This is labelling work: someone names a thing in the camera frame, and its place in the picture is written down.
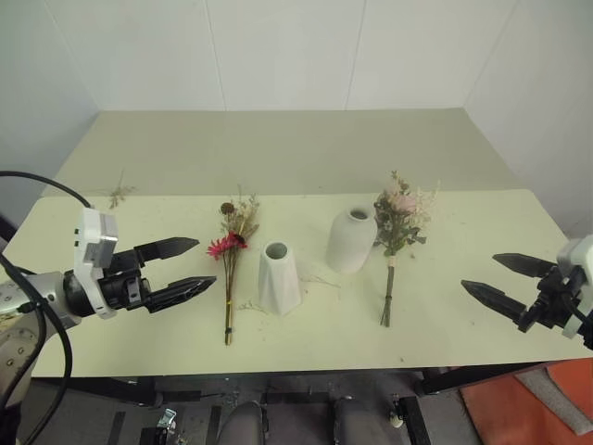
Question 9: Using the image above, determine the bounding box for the loose dried grass sprig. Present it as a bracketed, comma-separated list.
[99, 167, 138, 210]

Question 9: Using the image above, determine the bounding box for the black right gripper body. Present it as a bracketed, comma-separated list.
[516, 262, 586, 334]

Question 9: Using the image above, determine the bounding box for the black table frame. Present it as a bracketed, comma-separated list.
[27, 354, 593, 445]

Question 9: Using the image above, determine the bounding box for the dark rounded robot leg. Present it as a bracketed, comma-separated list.
[217, 400, 270, 445]

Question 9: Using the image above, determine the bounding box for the grey cloth strip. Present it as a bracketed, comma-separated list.
[512, 368, 593, 437]

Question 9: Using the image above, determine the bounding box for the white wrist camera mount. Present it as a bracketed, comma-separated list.
[72, 206, 120, 320]
[555, 234, 593, 340]

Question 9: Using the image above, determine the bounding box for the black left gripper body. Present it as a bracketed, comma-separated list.
[97, 248, 153, 312]

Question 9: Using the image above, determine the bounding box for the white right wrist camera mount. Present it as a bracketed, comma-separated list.
[555, 234, 593, 340]

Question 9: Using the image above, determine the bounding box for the red dried flower bouquet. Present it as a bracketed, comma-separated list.
[206, 184, 261, 347]

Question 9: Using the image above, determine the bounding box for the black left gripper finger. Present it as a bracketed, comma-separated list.
[146, 275, 218, 314]
[133, 236, 201, 266]

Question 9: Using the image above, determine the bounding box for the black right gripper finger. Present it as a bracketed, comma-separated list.
[460, 279, 530, 325]
[491, 252, 557, 280]

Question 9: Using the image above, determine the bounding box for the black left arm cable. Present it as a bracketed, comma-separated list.
[0, 171, 96, 445]

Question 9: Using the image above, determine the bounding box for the white rounded ceramic vase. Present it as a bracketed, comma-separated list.
[324, 207, 380, 274]

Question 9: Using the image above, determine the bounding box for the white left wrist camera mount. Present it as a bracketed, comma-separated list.
[72, 206, 120, 320]

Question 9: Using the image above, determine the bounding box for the white faceted ceramic vase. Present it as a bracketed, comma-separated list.
[258, 241, 304, 317]

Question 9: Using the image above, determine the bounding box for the pink dried flower bouquet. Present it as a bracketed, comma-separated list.
[372, 170, 441, 327]

